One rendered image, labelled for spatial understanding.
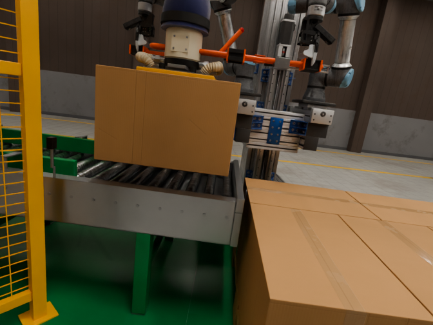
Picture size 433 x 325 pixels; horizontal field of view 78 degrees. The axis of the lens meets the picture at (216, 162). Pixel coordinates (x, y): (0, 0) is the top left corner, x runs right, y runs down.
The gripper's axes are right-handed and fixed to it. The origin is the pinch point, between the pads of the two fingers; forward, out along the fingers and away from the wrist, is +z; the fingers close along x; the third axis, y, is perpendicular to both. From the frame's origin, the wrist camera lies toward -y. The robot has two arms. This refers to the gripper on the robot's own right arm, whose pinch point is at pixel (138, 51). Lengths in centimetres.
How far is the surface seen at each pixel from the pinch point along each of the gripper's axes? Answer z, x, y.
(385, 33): -182, 577, 413
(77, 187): 61, -62, -1
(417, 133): 51, 614, 587
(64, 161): 55, -51, -13
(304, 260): 64, -88, 83
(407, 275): 64, -88, 114
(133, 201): 64, -62, 22
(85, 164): 64, -21, -19
